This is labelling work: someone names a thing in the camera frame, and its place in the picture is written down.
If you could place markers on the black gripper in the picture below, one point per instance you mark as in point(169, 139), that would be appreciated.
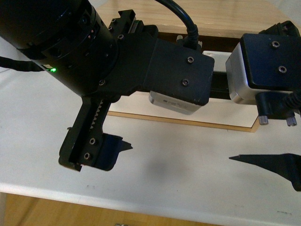
point(101, 63)

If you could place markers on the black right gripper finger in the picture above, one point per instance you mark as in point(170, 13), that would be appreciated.
point(286, 165)

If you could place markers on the black drawer handle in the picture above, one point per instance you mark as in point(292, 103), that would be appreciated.
point(219, 86)

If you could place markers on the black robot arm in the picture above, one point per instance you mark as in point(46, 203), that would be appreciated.
point(34, 27)

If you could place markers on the wooden two-drawer cabinet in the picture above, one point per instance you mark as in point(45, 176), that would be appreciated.
point(221, 23)

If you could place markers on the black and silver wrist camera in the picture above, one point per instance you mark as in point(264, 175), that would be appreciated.
point(178, 78)

